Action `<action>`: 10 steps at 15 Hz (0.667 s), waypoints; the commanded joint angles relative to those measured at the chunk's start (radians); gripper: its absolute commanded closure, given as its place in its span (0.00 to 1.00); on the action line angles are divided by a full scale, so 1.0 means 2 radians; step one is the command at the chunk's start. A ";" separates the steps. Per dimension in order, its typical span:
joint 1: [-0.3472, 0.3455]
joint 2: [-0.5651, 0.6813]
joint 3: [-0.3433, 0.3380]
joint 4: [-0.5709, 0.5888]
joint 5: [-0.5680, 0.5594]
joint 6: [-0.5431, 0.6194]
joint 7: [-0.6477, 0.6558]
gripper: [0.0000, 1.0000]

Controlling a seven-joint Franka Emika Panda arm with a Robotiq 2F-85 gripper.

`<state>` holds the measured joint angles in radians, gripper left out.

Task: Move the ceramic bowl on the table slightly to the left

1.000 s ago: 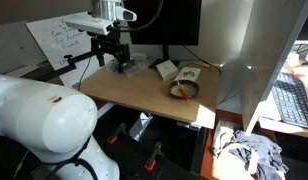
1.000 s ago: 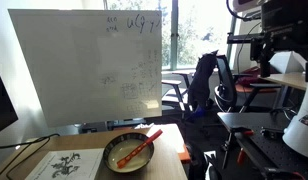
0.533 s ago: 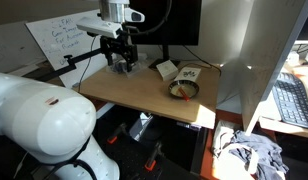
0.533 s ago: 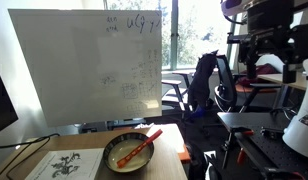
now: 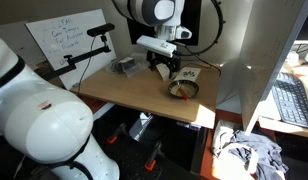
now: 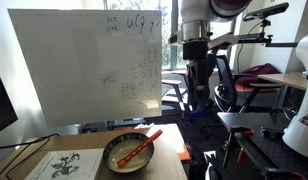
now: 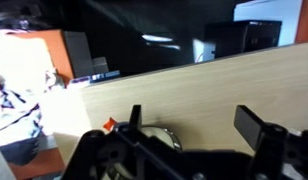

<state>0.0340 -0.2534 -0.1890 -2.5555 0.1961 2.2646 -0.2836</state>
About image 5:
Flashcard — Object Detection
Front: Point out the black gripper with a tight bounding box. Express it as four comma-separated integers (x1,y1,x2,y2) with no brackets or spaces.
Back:
146,49,182,80

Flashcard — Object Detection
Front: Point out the dark ceramic bowl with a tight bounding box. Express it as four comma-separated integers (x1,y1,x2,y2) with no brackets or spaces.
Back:
167,79,200,99

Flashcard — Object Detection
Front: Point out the white paper scrap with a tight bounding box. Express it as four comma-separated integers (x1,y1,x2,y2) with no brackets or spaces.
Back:
156,63,172,82

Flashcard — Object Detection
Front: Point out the paper sheet with dragon print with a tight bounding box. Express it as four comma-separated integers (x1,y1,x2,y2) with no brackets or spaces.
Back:
174,66,202,82

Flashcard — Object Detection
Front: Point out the clear plastic packaging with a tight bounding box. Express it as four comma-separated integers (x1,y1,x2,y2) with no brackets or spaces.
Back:
106,55,142,78

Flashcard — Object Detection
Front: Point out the black monitor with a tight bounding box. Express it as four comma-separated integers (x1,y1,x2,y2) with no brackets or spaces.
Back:
126,0,203,47

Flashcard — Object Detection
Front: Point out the black optical breadboard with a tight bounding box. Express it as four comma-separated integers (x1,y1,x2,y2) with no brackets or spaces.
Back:
90,105,198,180

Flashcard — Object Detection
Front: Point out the small whiteboard with blue writing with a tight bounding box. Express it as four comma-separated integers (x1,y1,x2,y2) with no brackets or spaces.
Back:
25,8,117,90

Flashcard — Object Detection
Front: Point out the large whiteboard with faint writing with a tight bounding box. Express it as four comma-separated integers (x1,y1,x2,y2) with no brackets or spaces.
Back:
239,0,308,136

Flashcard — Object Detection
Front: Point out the grey clothes pile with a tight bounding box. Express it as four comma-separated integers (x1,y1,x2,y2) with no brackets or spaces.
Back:
211,120,290,180

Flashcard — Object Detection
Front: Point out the black computer keyboard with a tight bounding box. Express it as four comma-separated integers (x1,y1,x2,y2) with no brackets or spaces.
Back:
271,71,308,130

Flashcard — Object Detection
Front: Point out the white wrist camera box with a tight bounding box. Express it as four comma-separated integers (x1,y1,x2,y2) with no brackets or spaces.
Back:
136,35,178,58

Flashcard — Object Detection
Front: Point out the red handled utensil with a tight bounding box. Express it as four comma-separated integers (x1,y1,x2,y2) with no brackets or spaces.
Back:
178,86,191,102

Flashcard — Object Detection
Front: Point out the black looped cable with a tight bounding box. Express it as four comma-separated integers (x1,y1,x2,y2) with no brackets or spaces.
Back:
175,0,226,77

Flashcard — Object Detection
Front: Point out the black stereo camera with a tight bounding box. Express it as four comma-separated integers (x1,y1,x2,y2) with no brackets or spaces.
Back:
86,22,116,38

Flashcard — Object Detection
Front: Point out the thin black camera cable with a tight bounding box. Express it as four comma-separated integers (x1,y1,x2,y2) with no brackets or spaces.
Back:
76,35,98,95

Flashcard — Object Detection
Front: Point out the orange handled clamp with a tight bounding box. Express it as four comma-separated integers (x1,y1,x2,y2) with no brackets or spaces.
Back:
106,122,128,145
144,141,163,172

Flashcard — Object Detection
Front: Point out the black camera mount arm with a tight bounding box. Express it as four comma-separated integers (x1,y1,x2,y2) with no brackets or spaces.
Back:
37,34,112,82

